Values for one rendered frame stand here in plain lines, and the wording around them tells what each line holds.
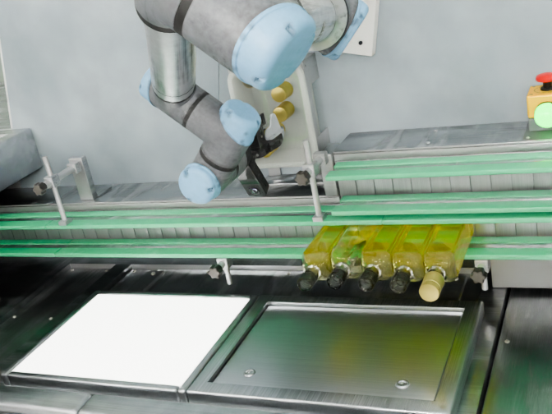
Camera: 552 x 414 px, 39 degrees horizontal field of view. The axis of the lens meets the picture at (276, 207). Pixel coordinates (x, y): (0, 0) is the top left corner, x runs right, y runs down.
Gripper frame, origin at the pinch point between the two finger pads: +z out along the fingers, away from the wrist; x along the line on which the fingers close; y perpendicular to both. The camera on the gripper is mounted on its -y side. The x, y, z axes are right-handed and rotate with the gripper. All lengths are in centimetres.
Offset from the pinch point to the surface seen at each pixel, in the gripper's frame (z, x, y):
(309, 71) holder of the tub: 0.5, -11.4, 12.1
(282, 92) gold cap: -0.9, -5.0, 9.0
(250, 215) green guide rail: -11.8, 3.5, -14.0
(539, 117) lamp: -5, -56, -1
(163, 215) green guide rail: -10.9, 25.9, -13.2
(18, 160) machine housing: -3, 70, 1
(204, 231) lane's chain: -7.6, 18.6, -19.1
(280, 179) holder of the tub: 2.2, 1.7, -11.6
